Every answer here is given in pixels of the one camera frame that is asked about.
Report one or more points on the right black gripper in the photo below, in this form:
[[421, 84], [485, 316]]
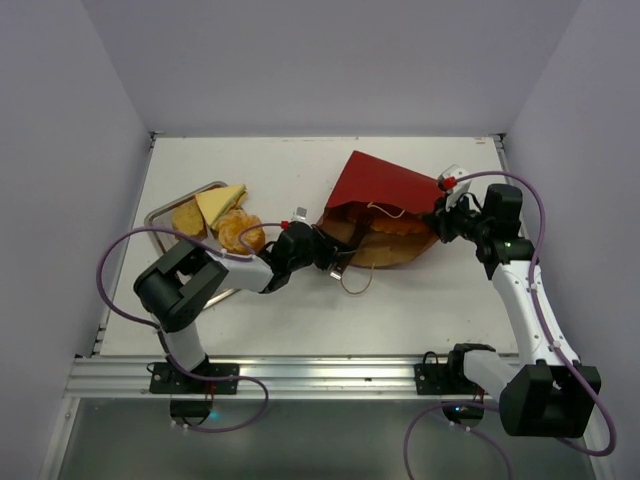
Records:
[[445, 223]]

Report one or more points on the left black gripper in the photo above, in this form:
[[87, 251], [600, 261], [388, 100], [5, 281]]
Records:
[[326, 252]]

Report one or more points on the metal tongs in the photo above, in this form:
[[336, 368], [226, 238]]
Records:
[[361, 228]]

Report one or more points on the orange fake pastry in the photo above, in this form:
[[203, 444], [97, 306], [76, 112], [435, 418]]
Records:
[[402, 226]]

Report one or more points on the red brown paper bag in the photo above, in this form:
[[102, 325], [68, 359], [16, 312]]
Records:
[[370, 185]]

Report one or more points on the sugared round fake bun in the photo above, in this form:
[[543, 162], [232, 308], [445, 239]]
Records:
[[240, 233]]

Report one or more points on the fake triangle sandwich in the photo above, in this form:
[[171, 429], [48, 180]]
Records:
[[217, 202]]

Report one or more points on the fake bread slice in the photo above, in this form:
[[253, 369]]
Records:
[[188, 219]]

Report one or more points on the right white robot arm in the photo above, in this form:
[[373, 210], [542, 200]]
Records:
[[550, 393]]

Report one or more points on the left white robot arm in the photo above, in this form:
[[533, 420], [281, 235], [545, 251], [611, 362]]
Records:
[[176, 288]]

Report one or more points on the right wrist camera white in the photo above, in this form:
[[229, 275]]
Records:
[[451, 183]]

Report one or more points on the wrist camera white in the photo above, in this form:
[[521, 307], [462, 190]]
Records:
[[451, 183], [299, 215]]

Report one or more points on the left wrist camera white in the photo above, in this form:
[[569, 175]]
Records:
[[299, 215]]

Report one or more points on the aluminium mounting rail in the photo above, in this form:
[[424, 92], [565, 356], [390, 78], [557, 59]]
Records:
[[286, 378]]

